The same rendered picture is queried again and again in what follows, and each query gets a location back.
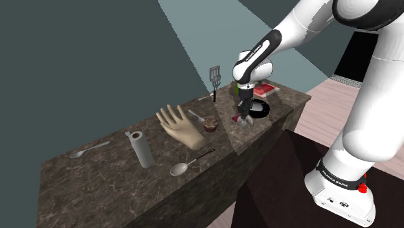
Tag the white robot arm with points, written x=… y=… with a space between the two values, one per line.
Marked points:
x=372 y=104

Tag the red book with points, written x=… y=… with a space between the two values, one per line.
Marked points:
x=265 y=90

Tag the dark robot stand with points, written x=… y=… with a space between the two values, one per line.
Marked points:
x=284 y=189

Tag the long silver spoon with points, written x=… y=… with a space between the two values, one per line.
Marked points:
x=91 y=148

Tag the small silver utensil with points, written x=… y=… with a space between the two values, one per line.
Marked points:
x=205 y=97

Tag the green bottle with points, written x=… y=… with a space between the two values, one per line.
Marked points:
x=236 y=88

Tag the small silver spoon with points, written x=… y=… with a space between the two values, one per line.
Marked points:
x=197 y=116

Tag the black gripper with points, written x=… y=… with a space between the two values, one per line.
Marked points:
x=245 y=98

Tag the small red object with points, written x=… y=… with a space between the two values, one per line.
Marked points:
x=235 y=119

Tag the black plate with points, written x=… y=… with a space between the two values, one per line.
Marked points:
x=262 y=111

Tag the grey paper towel roll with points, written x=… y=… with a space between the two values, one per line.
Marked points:
x=142 y=151

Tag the chocolate cupcake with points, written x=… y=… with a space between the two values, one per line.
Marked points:
x=210 y=125

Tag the beige mannequin hand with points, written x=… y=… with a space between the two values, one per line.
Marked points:
x=181 y=129

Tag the grey round object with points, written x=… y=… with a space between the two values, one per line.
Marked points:
x=245 y=122

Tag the slotted grey spatula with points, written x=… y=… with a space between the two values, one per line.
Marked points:
x=215 y=75

